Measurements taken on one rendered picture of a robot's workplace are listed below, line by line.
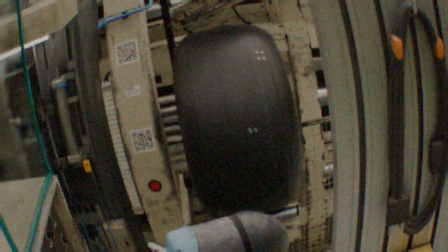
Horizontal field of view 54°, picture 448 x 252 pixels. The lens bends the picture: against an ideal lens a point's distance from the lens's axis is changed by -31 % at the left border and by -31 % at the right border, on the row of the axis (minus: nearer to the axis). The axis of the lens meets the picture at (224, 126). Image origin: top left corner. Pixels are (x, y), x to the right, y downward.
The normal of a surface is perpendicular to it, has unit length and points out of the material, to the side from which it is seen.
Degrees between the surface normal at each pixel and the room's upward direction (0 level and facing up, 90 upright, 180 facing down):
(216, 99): 55
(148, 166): 90
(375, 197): 90
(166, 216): 90
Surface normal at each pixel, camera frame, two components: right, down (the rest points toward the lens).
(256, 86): -0.04, -0.25
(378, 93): -0.10, 0.41
